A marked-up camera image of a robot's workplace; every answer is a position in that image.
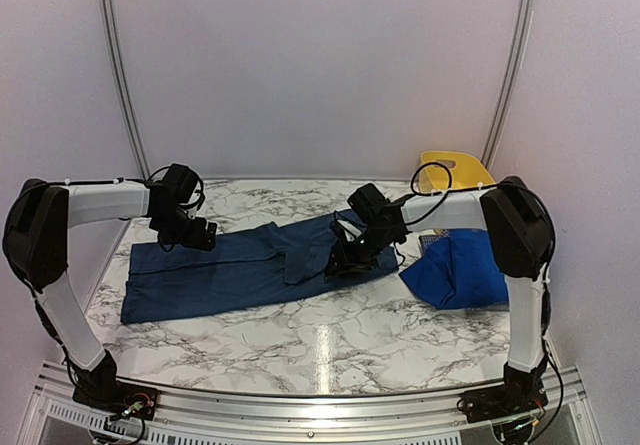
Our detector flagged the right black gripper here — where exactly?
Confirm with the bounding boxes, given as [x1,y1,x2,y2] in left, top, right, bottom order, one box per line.
[326,225,398,276]

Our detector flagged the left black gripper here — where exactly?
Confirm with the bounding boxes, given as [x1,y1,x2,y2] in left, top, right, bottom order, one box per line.
[153,206,216,251]

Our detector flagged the grey-blue garment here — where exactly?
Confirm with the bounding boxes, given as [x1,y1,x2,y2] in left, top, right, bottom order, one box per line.
[120,214,398,325]

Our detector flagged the blue pleated skirt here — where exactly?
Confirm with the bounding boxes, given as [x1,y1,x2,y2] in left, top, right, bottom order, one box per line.
[400,229,508,310]

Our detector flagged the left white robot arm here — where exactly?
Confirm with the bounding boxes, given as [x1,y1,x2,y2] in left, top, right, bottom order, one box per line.
[2,164,217,410]

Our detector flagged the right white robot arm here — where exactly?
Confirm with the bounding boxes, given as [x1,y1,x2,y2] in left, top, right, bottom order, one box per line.
[325,175,556,413]

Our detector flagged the blue checked folded shirt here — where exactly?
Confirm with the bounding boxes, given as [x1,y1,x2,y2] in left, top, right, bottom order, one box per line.
[419,229,450,255]

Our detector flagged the yellow plastic basket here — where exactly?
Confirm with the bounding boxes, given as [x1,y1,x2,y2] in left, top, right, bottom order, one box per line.
[412,150,496,236]

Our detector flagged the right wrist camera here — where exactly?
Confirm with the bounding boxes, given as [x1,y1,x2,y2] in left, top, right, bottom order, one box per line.
[347,183,391,225]

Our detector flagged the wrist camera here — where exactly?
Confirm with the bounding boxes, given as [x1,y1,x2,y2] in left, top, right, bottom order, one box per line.
[347,183,391,225]
[160,163,200,204]

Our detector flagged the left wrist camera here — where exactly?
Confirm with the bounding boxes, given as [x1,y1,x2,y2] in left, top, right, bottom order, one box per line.
[160,163,200,204]

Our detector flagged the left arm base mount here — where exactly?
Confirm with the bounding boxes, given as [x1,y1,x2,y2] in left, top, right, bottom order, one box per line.
[73,382,160,421]

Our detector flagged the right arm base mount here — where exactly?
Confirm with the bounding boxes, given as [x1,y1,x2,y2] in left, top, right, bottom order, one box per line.
[456,384,548,423]

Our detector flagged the left aluminium wall profile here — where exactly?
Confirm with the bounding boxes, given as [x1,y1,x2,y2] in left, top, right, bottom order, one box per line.
[99,0,151,178]

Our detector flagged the aluminium wall profile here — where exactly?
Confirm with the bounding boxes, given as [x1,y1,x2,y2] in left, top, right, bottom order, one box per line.
[481,0,535,169]
[99,0,151,178]

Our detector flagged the right aluminium wall profile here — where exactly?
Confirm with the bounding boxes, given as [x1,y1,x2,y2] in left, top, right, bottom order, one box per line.
[481,0,535,169]

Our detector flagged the aluminium table front rail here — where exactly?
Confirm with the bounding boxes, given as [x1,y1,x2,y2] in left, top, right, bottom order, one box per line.
[17,364,602,444]

